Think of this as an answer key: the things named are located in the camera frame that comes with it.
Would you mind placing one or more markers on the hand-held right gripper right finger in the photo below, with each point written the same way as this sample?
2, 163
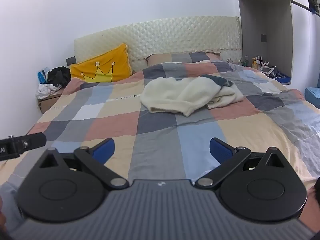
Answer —
221, 151

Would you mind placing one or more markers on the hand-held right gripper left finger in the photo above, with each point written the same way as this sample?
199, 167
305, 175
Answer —
103, 150

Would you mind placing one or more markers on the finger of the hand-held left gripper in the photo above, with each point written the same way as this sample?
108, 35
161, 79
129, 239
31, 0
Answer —
33, 139

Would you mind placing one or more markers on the white fluffy sweater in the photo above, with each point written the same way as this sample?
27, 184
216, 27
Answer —
175, 95

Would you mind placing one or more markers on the black and white clothes pile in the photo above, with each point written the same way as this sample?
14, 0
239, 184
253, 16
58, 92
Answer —
58, 76

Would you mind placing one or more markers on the white crumpled cloth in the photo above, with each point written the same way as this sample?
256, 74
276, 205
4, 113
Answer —
46, 90

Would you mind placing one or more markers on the checkered patchwork duvet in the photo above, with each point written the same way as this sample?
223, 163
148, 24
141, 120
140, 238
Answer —
155, 140

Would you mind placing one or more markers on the blue packet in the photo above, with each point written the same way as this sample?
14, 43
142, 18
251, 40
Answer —
41, 76

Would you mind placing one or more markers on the yellow crown pillow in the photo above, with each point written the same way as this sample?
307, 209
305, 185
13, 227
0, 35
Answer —
105, 67

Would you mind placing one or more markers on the small white screen device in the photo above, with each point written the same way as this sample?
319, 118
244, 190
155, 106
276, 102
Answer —
267, 70

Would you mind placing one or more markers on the row of small bottles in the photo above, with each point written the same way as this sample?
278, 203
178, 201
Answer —
256, 62

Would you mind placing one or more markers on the blue tray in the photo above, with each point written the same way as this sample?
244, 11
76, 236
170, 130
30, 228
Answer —
283, 78

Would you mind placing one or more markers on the checkered pillow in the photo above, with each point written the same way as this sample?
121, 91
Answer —
180, 57

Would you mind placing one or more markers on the person's dark red clothing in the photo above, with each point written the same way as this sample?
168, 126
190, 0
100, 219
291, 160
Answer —
311, 217

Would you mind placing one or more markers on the cream quilted headboard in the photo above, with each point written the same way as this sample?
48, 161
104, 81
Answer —
162, 37

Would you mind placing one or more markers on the grey wall socket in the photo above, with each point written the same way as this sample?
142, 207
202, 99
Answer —
70, 60

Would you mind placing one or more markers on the grey wall switch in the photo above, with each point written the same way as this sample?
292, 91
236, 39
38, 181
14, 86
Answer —
263, 37

